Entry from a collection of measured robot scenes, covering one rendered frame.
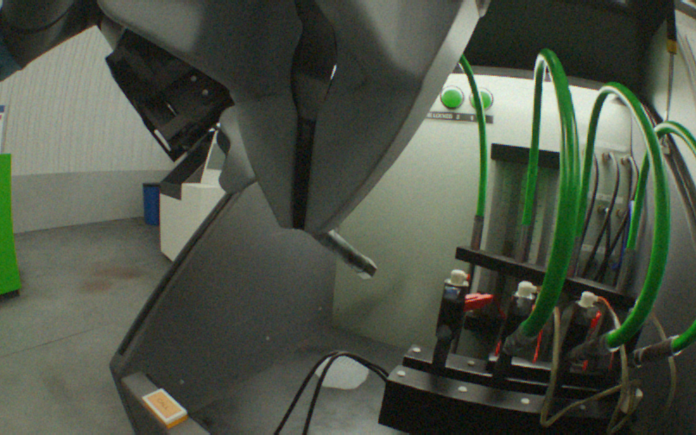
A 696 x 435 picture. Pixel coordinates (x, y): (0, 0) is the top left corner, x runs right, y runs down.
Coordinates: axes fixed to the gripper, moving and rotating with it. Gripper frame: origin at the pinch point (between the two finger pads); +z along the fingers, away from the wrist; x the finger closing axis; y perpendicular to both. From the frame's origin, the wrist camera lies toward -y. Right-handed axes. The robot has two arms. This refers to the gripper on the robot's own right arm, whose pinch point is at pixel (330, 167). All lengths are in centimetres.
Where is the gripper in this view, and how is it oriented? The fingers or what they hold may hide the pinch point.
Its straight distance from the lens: 7.0
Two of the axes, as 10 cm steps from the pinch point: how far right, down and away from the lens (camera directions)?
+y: -4.7, 0.9, -8.8
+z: -0.8, 9.9, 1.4
